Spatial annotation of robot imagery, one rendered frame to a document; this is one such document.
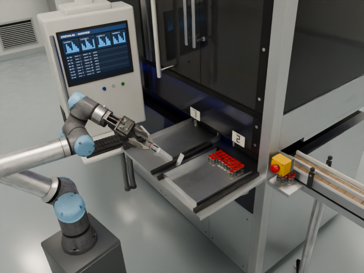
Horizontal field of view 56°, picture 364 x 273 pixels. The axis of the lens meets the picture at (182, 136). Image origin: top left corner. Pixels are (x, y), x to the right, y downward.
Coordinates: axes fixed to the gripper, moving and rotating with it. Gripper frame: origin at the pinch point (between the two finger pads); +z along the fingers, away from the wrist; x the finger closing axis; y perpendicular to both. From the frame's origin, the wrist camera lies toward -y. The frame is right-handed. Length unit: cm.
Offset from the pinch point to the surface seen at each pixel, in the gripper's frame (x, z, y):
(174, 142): 21, 7, -53
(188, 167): 8.7, 20.5, -36.3
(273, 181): 20, 58, -21
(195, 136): 31, 17, -54
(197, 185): 1.2, 28.1, -26.2
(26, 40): 150, -306, -429
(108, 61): 43, -49, -51
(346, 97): 81, 74, -20
